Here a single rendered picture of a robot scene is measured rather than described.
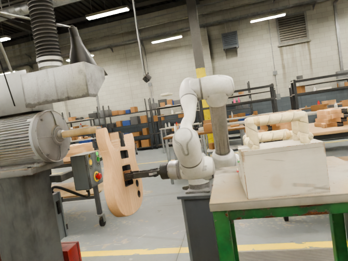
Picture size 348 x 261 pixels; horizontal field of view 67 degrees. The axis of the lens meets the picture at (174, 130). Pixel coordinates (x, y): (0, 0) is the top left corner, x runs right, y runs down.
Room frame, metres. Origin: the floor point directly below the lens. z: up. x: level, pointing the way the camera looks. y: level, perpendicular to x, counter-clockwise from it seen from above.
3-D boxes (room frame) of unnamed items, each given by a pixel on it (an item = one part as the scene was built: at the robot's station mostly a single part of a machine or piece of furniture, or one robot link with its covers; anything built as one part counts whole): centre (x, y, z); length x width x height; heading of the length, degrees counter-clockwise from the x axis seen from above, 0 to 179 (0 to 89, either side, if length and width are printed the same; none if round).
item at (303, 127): (0.89, -0.44, 1.15); 0.03 x 0.03 x 0.09
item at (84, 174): (1.53, 0.61, 0.99); 0.24 x 0.21 x 0.26; 78
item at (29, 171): (1.32, 0.81, 1.11); 0.36 x 0.24 x 0.04; 78
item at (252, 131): (0.92, -0.27, 1.15); 0.03 x 0.03 x 0.09
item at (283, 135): (1.06, -0.38, 1.12); 0.20 x 0.03 x 0.03; 81
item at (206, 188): (1.90, -0.11, 0.73); 0.22 x 0.18 x 0.06; 71
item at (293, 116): (0.90, -0.36, 1.20); 0.20 x 0.03 x 0.03; 81
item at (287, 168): (0.95, -0.37, 1.02); 0.27 x 0.15 x 0.17; 82
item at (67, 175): (1.47, 0.63, 1.02); 0.19 x 0.04 x 0.04; 168
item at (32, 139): (1.32, 0.75, 1.25); 0.41 x 0.27 x 0.26; 78
